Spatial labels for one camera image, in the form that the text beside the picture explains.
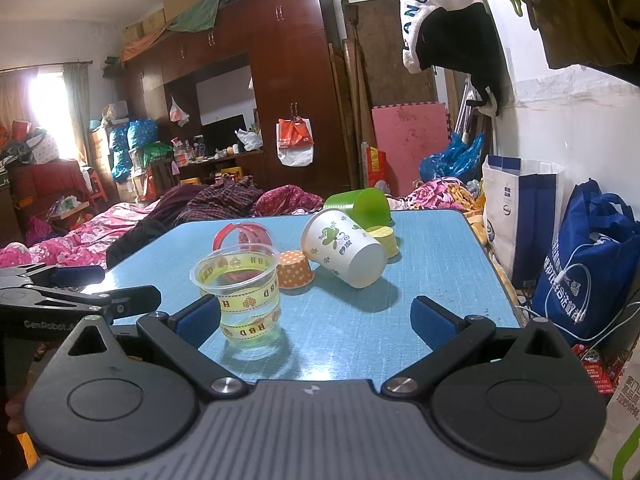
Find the clear cup with red ribbon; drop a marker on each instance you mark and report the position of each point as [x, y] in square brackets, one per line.
[235, 232]

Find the orange dotted paper cup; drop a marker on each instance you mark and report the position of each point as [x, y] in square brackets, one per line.
[295, 272]

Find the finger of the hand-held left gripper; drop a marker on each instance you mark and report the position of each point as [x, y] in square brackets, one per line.
[75, 275]
[100, 300]

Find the small cardboard box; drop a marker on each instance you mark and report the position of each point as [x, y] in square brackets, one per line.
[152, 21]

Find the white plastic bag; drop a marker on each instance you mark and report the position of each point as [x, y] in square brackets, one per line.
[179, 112]

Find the blue plastic bag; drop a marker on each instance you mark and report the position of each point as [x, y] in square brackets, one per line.
[450, 157]

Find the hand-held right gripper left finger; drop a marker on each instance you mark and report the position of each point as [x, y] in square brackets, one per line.
[196, 321]

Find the window curtain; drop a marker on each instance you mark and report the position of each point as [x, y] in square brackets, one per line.
[75, 105]

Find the red gift bag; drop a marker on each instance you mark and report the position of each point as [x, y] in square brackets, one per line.
[376, 167]

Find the black garment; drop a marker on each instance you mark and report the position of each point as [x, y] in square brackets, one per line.
[465, 45]

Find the black monitor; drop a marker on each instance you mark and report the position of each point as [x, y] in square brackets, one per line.
[220, 132]

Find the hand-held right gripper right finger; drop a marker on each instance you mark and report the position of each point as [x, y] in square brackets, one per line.
[436, 324]

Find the pink floral blanket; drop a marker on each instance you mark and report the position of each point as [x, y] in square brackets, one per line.
[75, 237]

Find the yellow dotted paper cup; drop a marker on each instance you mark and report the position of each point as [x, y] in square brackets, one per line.
[385, 241]

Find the large cardboard box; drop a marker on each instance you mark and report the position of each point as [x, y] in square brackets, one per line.
[182, 0]

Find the olive jacket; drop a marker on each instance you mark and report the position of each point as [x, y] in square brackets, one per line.
[585, 10]

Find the white paper cup green print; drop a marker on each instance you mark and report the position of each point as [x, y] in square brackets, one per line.
[345, 252]

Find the white paper shopping bag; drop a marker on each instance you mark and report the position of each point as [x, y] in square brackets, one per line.
[520, 220]

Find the clear cup with yellow ribbon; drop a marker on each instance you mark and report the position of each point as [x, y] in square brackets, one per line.
[247, 305]

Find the plaid cloth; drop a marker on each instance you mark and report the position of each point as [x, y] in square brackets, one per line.
[220, 200]

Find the wooden board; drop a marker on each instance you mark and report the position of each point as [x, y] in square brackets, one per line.
[395, 50]

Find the orange and white bag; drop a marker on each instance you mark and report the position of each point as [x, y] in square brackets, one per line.
[295, 140]

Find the blue patterned plastic bags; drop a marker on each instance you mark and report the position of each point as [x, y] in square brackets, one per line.
[132, 142]

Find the blue tote bag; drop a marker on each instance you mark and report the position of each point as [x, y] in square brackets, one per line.
[590, 240]

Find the green cloth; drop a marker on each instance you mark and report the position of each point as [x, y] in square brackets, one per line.
[200, 12]

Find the dark wooden wardrobe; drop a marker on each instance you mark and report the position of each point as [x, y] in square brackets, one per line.
[295, 60]

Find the pink foam mat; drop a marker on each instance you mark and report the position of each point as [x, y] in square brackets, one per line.
[407, 147]

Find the red box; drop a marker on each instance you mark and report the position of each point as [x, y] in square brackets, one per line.
[595, 370]

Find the green plastic cup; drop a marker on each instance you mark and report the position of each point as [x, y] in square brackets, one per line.
[367, 207]

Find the magenta floral cloth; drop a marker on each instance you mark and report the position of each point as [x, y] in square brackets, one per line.
[290, 200]

